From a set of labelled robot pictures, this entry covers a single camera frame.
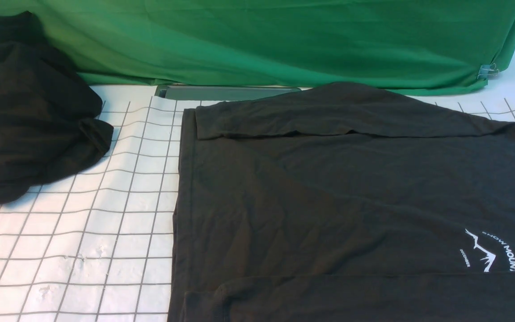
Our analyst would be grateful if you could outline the gray metal tray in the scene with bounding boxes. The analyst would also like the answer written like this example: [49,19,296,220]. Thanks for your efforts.
[155,85,301,101]

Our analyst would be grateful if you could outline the gray long sleeve shirt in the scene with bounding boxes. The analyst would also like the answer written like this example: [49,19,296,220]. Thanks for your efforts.
[168,82,515,322]

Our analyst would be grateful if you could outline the silver binder clip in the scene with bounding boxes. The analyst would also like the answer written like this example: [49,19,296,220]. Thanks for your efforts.
[477,63,499,80]

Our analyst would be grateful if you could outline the green backdrop cloth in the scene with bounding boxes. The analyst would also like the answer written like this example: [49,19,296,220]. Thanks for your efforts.
[0,0,515,96]

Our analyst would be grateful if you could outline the black crumpled garment pile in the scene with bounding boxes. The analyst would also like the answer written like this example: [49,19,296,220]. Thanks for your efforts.
[0,12,114,204]

